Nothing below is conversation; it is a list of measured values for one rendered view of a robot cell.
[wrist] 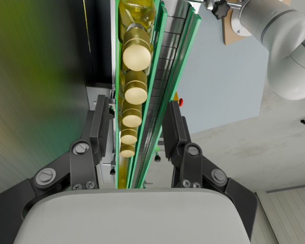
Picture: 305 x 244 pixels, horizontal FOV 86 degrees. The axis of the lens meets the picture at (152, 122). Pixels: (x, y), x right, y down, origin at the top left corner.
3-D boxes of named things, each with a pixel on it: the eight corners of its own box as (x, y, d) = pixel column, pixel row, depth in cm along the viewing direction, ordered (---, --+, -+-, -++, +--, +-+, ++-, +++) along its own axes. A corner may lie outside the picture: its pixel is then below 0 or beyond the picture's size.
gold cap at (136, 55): (123, 25, 20) (121, 41, 17) (151, 29, 21) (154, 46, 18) (123, 52, 23) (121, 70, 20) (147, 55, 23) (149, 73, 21)
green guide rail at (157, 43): (160, 0, 38) (163, 12, 33) (163, 0, 38) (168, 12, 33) (125, 200, 170) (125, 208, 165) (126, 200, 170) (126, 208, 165)
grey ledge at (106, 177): (90, 70, 62) (84, 89, 55) (114, 73, 63) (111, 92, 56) (104, 171, 134) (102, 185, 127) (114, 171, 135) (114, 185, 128)
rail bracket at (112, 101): (97, 82, 55) (90, 111, 47) (117, 83, 56) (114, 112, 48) (98, 91, 58) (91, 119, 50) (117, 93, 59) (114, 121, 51)
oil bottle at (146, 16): (124, -26, 34) (116, 7, 21) (150, -21, 35) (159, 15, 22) (123, 5, 38) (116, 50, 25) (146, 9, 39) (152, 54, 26)
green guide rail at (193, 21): (190, 6, 39) (197, 18, 34) (193, 6, 39) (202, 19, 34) (132, 200, 172) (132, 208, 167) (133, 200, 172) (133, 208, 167)
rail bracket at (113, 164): (104, 148, 89) (100, 172, 81) (116, 149, 90) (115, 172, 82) (104, 152, 92) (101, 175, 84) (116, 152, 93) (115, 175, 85)
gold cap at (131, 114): (123, 96, 29) (122, 114, 26) (143, 98, 30) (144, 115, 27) (122, 109, 32) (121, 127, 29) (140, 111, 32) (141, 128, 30)
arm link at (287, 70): (311, 15, 51) (383, 54, 36) (265, 66, 65) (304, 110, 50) (282, 4, 48) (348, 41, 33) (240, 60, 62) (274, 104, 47)
